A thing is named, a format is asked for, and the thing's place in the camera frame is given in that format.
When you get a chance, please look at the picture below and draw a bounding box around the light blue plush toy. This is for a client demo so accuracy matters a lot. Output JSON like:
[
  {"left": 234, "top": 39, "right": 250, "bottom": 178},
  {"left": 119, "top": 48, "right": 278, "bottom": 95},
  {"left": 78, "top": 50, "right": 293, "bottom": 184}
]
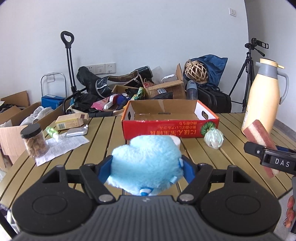
[{"left": 107, "top": 135, "right": 183, "bottom": 196}]

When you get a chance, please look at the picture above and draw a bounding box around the black jacket with fleece lining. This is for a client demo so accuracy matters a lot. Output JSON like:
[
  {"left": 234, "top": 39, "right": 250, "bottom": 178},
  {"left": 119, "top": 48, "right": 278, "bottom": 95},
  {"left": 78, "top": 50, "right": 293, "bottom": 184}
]
[{"left": 77, "top": 66, "right": 153, "bottom": 98}]

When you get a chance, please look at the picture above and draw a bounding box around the printed paper sheet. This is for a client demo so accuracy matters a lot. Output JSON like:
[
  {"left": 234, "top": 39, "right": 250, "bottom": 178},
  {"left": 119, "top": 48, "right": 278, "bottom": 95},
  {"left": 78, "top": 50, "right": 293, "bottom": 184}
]
[{"left": 35, "top": 134, "right": 89, "bottom": 166}]

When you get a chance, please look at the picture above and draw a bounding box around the person's right hand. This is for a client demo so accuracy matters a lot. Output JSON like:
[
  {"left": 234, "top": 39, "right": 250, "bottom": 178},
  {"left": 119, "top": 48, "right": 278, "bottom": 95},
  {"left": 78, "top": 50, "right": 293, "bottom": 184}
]
[{"left": 283, "top": 196, "right": 295, "bottom": 228}]

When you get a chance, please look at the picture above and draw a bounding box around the blue carton box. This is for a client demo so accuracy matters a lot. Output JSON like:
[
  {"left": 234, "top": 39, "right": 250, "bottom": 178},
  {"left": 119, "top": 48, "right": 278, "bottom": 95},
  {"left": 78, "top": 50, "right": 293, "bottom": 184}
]
[{"left": 41, "top": 94, "right": 65, "bottom": 110}]

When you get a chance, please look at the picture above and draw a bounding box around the clear jar with snacks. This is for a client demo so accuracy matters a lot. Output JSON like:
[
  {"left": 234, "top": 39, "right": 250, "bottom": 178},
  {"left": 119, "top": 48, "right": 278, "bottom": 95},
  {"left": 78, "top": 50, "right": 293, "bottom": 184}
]
[{"left": 20, "top": 123, "right": 49, "bottom": 159}]

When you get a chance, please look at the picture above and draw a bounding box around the pink layered sponge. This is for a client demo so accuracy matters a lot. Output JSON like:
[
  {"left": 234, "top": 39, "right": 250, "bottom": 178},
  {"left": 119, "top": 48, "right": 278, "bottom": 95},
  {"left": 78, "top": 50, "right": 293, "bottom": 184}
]
[{"left": 243, "top": 120, "right": 280, "bottom": 178}]

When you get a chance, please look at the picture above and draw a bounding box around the wall socket panel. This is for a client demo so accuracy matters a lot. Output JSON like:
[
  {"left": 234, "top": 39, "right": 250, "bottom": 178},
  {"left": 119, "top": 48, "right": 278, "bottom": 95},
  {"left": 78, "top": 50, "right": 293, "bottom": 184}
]
[{"left": 86, "top": 63, "right": 116, "bottom": 75}]

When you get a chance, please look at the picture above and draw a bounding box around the grey blue water bottle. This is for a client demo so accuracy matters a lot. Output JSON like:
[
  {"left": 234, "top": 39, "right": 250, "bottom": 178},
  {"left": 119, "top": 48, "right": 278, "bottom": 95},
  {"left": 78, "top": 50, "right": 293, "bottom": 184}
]
[{"left": 186, "top": 80, "right": 198, "bottom": 100}]

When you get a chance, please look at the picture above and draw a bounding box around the large open cardboard box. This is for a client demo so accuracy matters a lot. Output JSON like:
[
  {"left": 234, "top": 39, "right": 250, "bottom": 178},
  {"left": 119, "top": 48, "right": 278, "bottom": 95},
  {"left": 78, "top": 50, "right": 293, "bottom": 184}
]
[{"left": 1, "top": 102, "right": 64, "bottom": 166}]

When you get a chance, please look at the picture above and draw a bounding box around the silver blister pack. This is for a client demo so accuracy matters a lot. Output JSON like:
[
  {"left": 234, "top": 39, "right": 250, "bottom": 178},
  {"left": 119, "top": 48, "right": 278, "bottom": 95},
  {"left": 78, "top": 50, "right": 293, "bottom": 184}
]
[{"left": 65, "top": 125, "right": 88, "bottom": 138}]

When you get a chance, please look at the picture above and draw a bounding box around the red cardboard fruit box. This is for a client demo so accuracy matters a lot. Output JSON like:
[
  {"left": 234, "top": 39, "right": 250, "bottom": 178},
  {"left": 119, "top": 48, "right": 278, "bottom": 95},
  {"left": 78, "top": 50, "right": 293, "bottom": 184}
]
[{"left": 121, "top": 99, "right": 219, "bottom": 140}]

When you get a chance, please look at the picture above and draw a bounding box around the small green bottle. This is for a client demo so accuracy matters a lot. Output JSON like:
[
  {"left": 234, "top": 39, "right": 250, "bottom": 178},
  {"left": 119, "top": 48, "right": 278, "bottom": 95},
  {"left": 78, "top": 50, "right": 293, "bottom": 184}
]
[{"left": 46, "top": 126, "right": 60, "bottom": 142}]

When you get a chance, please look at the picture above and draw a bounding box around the black wagon pull handle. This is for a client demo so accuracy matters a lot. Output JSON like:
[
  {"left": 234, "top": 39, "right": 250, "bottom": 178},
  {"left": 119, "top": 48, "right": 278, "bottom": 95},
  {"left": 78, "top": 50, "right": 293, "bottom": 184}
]
[{"left": 60, "top": 31, "right": 77, "bottom": 94}]

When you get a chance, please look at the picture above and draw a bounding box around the woven rattan ball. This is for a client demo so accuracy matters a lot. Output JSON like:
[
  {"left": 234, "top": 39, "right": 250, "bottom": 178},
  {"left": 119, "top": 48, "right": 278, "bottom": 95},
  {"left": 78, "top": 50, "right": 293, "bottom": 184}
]
[{"left": 184, "top": 60, "right": 209, "bottom": 84}]

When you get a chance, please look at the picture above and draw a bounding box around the far left cardboard box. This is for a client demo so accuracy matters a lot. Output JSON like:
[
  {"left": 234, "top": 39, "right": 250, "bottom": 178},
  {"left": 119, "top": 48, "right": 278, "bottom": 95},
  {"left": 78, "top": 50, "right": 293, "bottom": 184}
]
[{"left": 1, "top": 91, "right": 30, "bottom": 113}]

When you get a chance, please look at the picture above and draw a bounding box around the chrome folding stool frame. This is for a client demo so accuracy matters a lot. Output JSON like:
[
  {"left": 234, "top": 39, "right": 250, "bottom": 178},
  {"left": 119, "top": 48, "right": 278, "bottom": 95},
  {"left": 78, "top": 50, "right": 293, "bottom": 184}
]
[{"left": 40, "top": 72, "right": 68, "bottom": 98}]

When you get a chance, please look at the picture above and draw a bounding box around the black suitcase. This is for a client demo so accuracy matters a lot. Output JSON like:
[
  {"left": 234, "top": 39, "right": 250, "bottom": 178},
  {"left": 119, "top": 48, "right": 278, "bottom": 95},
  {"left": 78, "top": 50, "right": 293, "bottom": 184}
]
[{"left": 197, "top": 87, "right": 232, "bottom": 113}]

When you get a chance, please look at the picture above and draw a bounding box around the black camera tripod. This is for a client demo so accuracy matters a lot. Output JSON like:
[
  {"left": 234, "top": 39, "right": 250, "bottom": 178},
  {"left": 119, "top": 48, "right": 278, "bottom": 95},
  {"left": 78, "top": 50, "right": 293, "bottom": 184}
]
[{"left": 229, "top": 38, "right": 269, "bottom": 113}]

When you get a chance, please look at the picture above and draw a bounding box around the tan folding slat table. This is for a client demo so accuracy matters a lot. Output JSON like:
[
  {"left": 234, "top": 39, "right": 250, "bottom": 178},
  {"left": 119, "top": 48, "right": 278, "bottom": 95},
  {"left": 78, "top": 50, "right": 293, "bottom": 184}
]
[{"left": 0, "top": 112, "right": 296, "bottom": 209}]

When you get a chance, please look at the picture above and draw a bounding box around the navy blue fabric bag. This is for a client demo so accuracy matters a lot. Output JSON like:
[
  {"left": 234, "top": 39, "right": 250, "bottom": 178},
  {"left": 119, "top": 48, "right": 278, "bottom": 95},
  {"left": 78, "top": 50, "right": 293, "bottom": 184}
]
[{"left": 190, "top": 54, "right": 228, "bottom": 91}]

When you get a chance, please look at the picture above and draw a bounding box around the yellow medicine box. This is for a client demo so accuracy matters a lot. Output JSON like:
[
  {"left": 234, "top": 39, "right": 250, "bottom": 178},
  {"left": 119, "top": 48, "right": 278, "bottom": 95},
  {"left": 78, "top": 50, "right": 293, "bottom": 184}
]
[{"left": 55, "top": 113, "right": 89, "bottom": 131}]

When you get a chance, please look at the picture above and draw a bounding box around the small open cardboard box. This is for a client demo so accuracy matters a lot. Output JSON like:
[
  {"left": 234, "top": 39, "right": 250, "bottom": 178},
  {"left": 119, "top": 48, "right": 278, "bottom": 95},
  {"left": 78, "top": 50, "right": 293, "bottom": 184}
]
[{"left": 141, "top": 64, "right": 186, "bottom": 99}]

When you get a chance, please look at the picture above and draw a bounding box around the cream thermos jug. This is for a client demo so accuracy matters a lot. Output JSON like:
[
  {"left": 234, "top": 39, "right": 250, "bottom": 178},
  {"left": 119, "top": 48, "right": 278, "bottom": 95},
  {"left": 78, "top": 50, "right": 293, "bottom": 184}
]
[{"left": 241, "top": 58, "right": 289, "bottom": 133}]

